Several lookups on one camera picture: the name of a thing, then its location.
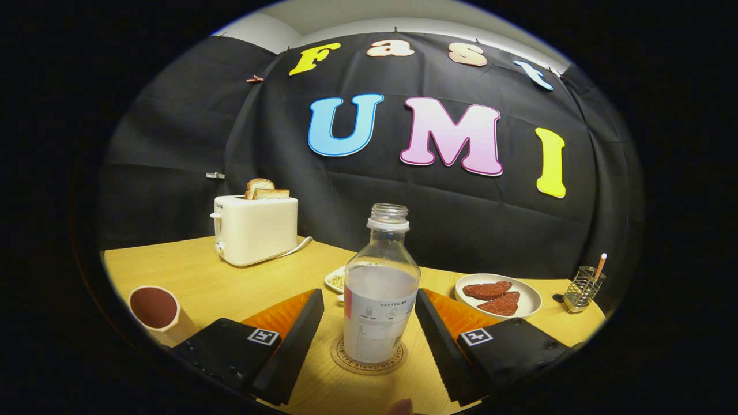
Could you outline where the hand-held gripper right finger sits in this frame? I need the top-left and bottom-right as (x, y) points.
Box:
(415, 289), (583, 404)

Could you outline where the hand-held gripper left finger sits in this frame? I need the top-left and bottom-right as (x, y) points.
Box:
(163, 289), (325, 407)

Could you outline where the clear plastic juice bottle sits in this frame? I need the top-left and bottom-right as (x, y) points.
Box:
(342, 203), (421, 364)

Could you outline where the round wooden coaster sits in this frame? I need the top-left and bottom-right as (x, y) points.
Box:
(330, 337), (408, 376)

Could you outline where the cream cup wooden handle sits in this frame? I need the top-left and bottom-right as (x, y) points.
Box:
(128, 285), (197, 348)

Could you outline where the red meat patty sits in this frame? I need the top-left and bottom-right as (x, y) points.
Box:
(477, 291), (521, 316)
(462, 281), (513, 300)

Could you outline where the white divided snack dish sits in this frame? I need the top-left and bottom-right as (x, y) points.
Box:
(324, 265), (361, 303)

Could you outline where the wooden table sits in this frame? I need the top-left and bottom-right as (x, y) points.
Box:
(101, 235), (606, 415)

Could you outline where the white plate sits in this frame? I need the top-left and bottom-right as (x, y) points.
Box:
(454, 273), (543, 320)

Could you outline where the black backdrop cloth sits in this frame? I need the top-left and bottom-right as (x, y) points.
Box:
(98, 32), (645, 300)

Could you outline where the cream toaster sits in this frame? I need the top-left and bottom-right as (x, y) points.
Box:
(210, 195), (299, 267)

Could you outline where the white toaster cable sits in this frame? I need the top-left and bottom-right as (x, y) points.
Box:
(271, 236), (314, 261)

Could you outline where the metal wire utensil holder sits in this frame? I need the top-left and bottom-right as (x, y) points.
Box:
(563, 266), (606, 314)

